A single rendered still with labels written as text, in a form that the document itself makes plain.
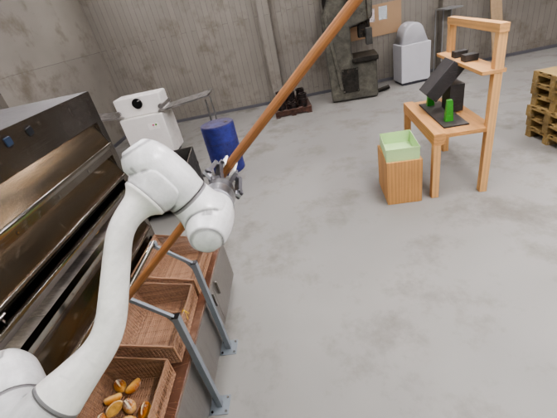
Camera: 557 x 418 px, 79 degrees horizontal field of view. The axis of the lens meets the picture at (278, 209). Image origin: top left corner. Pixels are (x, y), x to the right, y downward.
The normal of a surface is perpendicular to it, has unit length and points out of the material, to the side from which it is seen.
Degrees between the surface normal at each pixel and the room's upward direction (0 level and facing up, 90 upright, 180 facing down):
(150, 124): 90
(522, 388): 0
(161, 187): 77
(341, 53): 90
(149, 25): 90
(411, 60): 90
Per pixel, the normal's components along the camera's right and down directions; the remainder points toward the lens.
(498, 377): -0.19, -0.84
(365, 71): -0.12, 0.53
